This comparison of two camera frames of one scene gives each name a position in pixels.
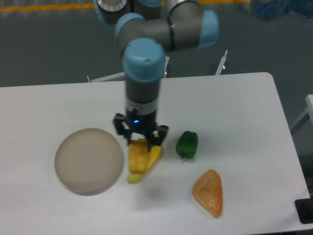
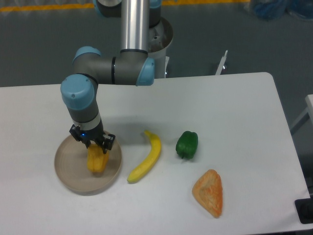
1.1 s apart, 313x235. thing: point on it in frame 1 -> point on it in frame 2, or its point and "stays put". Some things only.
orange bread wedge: x=208 y=191 stays put
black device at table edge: x=304 y=209 stays put
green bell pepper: x=187 y=144 stays put
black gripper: x=137 y=122 -> x=95 y=133
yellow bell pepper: x=138 y=157 -> x=97 y=160
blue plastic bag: x=272 y=9 stays put
